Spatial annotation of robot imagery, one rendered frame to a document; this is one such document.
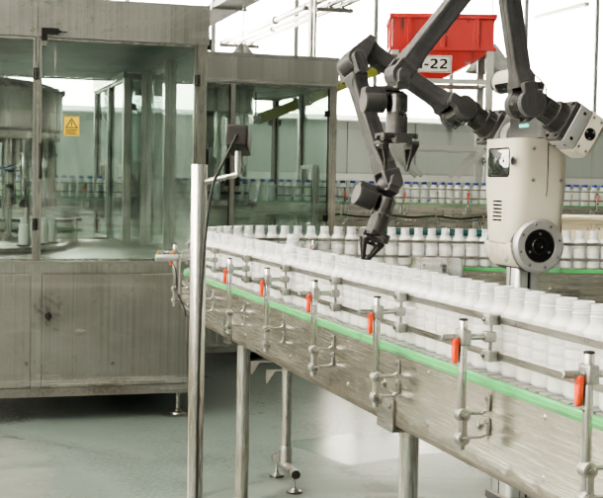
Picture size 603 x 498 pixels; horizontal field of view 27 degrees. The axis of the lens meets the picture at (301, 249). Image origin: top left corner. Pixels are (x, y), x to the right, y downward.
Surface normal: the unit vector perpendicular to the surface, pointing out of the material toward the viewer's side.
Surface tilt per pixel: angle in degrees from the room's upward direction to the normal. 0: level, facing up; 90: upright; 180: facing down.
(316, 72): 90
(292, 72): 90
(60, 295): 90
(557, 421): 90
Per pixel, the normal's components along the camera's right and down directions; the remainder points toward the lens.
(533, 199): 0.29, 0.24
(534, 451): -0.96, 0.00
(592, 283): -0.02, 0.05
